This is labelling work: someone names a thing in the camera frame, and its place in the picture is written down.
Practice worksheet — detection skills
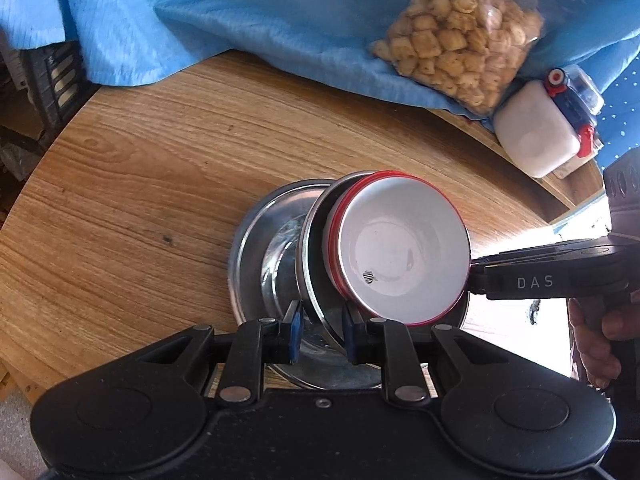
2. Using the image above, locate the wooden desk shelf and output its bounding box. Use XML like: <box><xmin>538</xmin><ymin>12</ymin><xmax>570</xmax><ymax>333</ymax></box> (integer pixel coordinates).
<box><xmin>431</xmin><ymin>110</ymin><xmax>604</xmax><ymax>224</ymax></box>

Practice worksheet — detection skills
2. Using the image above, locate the person's right hand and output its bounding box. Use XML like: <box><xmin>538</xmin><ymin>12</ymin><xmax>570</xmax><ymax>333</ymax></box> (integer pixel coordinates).
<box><xmin>568</xmin><ymin>290</ymin><xmax>640</xmax><ymax>389</ymax></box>

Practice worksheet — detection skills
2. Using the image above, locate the red-rimmed white bowl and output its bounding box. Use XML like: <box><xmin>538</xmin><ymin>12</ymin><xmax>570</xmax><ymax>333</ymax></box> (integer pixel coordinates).
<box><xmin>322</xmin><ymin>170</ymin><xmax>401</xmax><ymax>300</ymax></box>
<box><xmin>338</xmin><ymin>173</ymin><xmax>471</xmax><ymax>326</ymax></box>

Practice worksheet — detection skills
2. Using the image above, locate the black plastic crate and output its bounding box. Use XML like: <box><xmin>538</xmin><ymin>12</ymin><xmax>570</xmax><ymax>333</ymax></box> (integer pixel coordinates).
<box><xmin>20</xmin><ymin>41</ymin><xmax>99</xmax><ymax>134</ymax></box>

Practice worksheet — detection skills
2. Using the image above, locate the steel plate with sticker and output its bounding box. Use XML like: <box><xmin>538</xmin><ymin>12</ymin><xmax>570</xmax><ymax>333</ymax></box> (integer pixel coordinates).
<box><xmin>228</xmin><ymin>179</ymin><xmax>381</xmax><ymax>390</ymax></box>

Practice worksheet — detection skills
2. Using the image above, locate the deep steel bowl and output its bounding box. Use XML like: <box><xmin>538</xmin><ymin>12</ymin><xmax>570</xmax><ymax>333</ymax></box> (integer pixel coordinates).
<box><xmin>296</xmin><ymin>171</ymin><xmax>465</xmax><ymax>351</ymax></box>

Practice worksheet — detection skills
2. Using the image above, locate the blue polka dot curtain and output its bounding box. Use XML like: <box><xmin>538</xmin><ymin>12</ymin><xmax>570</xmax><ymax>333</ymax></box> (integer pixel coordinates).
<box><xmin>596</xmin><ymin>55</ymin><xmax>640</xmax><ymax>170</ymax></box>

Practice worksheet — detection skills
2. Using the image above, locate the blue striped cloth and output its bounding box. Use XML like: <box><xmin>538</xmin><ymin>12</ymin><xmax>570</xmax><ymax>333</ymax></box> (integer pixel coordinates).
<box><xmin>1</xmin><ymin>0</ymin><xmax>639</xmax><ymax>113</ymax></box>

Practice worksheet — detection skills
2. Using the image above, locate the clear bag of biscuits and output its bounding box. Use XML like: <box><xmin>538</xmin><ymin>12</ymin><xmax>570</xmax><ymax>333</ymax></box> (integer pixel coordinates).
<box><xmin>370</xmin><ymin>0</ymin><xmax>584</xmax><ymax>116</ymax></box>

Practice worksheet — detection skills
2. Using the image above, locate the white jug blue lid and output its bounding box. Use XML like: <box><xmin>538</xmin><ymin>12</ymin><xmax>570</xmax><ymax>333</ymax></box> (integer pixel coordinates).
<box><xmin>492</xmin><ymin>65</ymin><xmax>604</xmax><ymax>179</ymax></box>

